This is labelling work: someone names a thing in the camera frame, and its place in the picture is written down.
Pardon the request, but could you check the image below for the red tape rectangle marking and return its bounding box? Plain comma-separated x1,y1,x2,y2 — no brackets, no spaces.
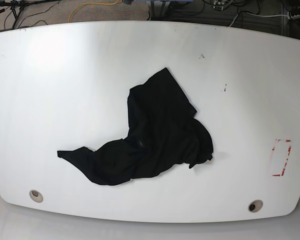
270,139,292,177

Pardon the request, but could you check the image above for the black T-shirt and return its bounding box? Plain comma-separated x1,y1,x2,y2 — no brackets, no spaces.
57,68,214,186

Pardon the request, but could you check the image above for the table cable grommet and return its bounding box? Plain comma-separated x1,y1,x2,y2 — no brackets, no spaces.
248,199,263,213
29,190,44,203

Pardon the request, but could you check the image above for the right table cable grommet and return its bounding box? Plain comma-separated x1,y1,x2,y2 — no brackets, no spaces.
248,199,263,213

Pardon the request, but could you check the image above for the left table cable grommet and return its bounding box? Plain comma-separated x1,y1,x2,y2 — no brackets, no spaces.
29,190,44,203

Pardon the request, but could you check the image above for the yellow cable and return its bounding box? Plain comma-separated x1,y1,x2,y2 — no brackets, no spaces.
68,0,120,24

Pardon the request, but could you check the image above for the white power strip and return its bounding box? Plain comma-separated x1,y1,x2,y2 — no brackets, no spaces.
287,6,300,20

